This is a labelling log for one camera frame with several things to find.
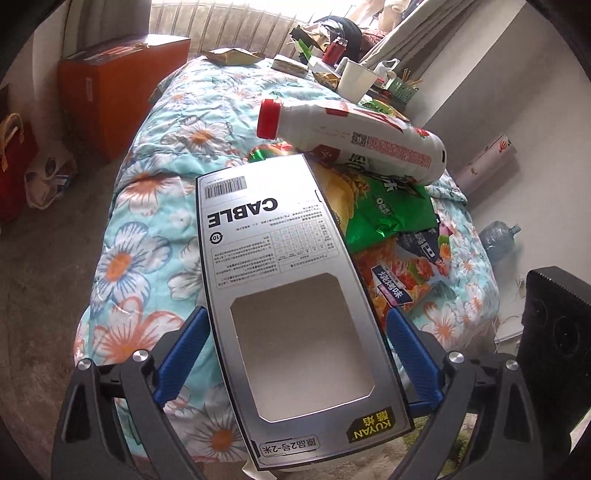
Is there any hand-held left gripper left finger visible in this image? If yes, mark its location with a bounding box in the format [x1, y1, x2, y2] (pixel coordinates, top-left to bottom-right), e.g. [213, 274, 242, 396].
[51, 306, 211, 480]

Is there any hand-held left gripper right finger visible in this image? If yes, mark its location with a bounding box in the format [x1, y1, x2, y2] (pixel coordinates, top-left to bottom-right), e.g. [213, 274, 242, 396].
[385, 307, 546, 480]

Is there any grey cardboard cable box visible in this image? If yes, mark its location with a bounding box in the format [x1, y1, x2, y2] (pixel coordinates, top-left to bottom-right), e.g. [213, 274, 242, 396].
[195, 154, 414, 472]

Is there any orange snack packet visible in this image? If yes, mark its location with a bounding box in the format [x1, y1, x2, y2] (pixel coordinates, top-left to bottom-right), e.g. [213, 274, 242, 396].
[355, 226, 452, 320]

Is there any clear water jug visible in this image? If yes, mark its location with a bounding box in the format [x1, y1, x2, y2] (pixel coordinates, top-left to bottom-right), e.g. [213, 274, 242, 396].
[479, 221, 523, 262]

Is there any green snack bag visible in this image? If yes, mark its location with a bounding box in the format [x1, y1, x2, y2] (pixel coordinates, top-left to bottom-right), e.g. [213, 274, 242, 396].
[248, 144, 437, 254]

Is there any printed wallpaper roll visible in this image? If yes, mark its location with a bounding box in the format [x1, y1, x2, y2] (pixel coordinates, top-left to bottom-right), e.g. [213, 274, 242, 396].
[454, 133, 514, 195]

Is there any floral blanket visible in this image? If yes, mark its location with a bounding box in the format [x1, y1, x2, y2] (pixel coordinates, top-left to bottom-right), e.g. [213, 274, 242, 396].
[74, 55, 502, 467]

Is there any white tote bag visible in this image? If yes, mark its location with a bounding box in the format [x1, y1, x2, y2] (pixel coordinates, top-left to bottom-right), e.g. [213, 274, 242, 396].
[25, 147, 78, 209]

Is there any white bottle with red cap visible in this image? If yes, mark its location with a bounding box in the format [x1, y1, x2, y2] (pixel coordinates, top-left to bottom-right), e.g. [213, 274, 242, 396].
[257, 98, 448, 186]

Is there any red shopping bag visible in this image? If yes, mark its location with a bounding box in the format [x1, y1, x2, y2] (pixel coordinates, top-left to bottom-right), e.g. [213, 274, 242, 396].
[0, 113, 40, 223]

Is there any small teal basket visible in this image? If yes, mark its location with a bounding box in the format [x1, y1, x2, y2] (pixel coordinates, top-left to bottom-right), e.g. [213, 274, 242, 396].
[385, 75, 419, 103]

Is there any orange cardboard box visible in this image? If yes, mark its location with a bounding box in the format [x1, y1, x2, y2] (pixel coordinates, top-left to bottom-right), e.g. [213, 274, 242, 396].
[57, 37, 192, 162]

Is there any white paper cup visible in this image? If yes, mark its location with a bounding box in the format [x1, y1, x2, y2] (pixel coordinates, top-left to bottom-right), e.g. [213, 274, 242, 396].
[337, 59, 382, 103]

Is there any yellow green snack packet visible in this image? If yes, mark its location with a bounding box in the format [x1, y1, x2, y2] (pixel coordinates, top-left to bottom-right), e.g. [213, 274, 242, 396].
[205, 47, 265, 66]

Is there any flat pale box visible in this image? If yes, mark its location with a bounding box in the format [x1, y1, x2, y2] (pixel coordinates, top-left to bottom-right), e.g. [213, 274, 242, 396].
[271, 55, 308, 75]

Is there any red jar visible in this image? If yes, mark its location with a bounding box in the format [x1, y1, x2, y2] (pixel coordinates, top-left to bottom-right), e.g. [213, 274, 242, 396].
[321, 39, 348, 66]

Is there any grey curtain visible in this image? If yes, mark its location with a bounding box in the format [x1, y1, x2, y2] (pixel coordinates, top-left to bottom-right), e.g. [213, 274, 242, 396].
[359, 0, 511, 77]

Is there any black bag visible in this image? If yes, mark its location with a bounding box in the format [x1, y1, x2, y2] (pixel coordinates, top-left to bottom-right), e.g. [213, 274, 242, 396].
[313, 15, 366, 48]

